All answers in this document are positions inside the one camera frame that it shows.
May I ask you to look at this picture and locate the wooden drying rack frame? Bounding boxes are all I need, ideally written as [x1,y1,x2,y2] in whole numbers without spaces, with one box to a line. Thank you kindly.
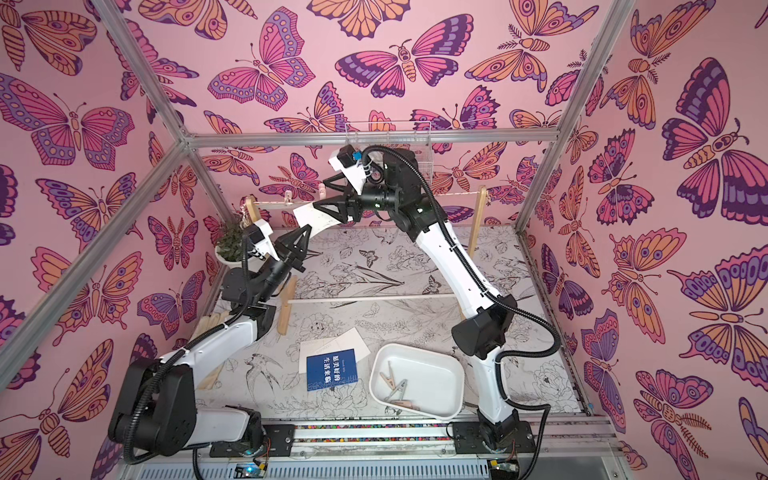
[239,186,489,335]

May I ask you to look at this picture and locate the potted green plant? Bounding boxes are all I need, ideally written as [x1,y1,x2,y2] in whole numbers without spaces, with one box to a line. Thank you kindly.
[215,222,244,268]

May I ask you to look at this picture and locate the white wire basket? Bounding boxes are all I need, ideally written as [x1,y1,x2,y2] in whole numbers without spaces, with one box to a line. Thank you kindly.
[344,117,434,182]

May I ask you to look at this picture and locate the white postcard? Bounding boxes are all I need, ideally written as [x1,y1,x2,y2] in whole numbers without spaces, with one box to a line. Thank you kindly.
[320,327,370,361]
[293,203,343,235]
[298,338,336,374]

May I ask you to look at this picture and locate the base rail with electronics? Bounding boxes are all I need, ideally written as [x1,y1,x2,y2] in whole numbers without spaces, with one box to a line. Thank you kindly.
[115,415,633,479]

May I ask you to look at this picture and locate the blue postcard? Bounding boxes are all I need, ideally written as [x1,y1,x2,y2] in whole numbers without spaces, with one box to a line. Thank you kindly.
[306,349,359,392]

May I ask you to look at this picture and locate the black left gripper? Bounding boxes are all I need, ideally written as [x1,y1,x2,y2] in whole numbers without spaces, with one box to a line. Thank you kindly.
[256,230,310,309]

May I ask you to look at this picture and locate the aluminium frame profiles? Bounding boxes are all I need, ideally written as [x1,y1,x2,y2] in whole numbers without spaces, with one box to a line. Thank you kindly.
[1,1,635,386]

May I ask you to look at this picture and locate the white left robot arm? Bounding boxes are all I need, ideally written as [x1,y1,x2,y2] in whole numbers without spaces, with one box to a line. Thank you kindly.
[108,223,312,465]

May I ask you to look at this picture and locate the grey clothespin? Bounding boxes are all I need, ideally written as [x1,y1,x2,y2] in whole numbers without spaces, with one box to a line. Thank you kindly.
[384,379,408,404]

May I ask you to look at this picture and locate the white plastic tray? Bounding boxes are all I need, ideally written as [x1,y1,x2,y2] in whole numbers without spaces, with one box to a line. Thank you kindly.
[369,343,465,421]

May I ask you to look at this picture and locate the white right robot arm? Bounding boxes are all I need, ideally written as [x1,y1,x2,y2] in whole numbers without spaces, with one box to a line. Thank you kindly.
[312,145,562,451]

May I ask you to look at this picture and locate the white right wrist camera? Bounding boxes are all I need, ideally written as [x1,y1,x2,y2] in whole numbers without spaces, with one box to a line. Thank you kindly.
[329,145,367,194]

